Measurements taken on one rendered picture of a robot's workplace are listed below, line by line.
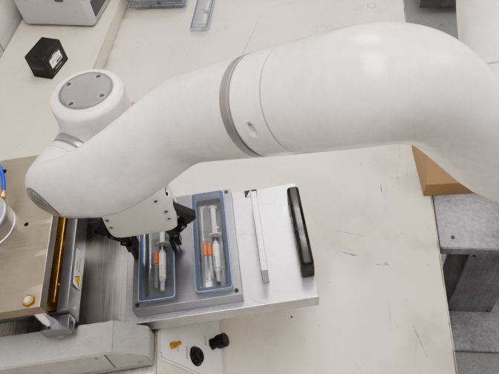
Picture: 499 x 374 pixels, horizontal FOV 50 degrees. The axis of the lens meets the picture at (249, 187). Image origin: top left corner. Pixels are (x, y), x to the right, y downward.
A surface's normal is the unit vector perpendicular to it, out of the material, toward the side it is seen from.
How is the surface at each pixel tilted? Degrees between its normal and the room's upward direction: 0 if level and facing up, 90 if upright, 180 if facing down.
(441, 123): 92
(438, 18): 0
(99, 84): 1
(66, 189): 71
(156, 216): 91
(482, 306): 90
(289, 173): 0
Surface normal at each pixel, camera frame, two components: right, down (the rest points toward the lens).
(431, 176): -0.07, 0.11
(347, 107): -0.41, 0.52
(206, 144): -0.48, 0.73
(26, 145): -0.11, -0.61
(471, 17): -0.94, 0.13
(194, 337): 0.85, -0.40
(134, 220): 0.09, 0.80
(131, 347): 0.56, -0.56
